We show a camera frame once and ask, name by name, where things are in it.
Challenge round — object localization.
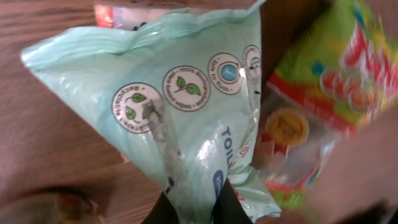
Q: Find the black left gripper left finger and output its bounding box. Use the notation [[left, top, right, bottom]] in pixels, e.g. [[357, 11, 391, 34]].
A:
[[141, 192, 179, 224]]

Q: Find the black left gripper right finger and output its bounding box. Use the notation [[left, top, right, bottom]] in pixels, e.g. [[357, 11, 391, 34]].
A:
[[213, 180, 252, 224]]

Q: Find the mint green wipes pack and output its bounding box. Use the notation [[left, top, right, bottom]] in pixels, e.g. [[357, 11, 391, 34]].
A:
[[21, 1, 281, 223]]

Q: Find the Haribo gummy worms bag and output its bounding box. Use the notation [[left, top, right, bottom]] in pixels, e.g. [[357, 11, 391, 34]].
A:
[[252, 0, 397, 208]]

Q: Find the red white small carton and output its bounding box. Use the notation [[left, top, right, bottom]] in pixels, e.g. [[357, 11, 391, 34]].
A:
[[93, 2, 185, 31]]

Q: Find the grey plastic mesh basket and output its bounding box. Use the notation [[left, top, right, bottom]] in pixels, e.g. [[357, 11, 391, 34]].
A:
[[258, 108, 397, 223]]

